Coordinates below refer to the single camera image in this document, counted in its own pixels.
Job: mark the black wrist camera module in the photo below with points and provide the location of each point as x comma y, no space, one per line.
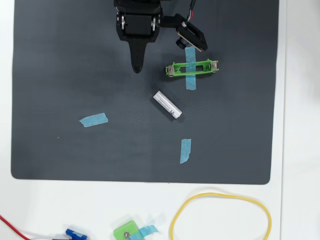
192,32

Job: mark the yellow rubber band loop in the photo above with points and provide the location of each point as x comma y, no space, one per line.
212,193

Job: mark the white cylindrical battery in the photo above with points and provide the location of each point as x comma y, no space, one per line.
167,104

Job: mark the long blue tape strip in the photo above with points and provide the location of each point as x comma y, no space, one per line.
190,82

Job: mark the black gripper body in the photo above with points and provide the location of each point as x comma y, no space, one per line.
138,25

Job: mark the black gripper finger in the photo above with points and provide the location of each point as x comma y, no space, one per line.
137,57

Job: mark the dark grey rubber mat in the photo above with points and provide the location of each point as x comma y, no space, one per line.
75,75

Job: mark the green battery holder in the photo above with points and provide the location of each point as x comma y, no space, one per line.
176,65

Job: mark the blue plastic connector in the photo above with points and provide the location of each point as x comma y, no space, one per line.
71,233

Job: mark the green plastic block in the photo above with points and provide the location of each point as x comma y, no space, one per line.
122,228

